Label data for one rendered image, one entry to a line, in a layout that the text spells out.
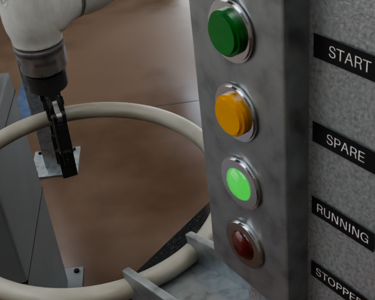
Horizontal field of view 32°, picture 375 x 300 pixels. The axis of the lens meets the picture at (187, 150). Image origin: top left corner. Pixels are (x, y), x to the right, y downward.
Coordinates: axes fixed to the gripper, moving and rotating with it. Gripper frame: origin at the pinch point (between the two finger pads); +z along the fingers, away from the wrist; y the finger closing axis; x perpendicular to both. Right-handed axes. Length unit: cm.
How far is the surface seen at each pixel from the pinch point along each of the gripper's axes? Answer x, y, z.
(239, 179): 2, 80, -53
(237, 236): 2, 80, -48
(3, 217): -15.5, -15.8, 23.7
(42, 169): 2, -119, 90
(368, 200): 6, 87, -55
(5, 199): -13.8, -19.3, 21.3
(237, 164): 2, 80, -54
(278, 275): 3, 83, -47
